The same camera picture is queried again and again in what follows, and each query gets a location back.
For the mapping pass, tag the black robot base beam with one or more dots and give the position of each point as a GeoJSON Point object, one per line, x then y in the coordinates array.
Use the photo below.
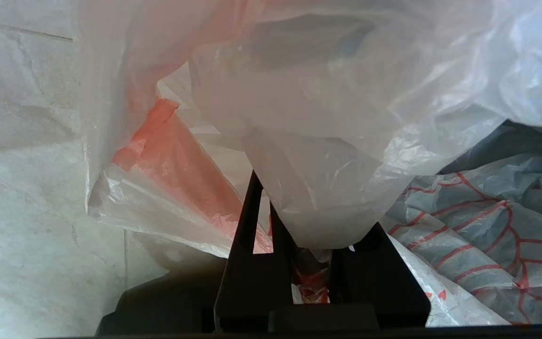
{"type": "Point", "coordinates": [158, 310]}

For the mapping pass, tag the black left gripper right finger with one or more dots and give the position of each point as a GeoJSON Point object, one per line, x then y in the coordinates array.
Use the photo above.
{"type": "Point", "coordinates": [384, 287]}

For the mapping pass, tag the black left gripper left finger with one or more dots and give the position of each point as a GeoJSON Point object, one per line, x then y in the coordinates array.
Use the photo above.
{"type": "Point", "coordinates": [252, 287]}

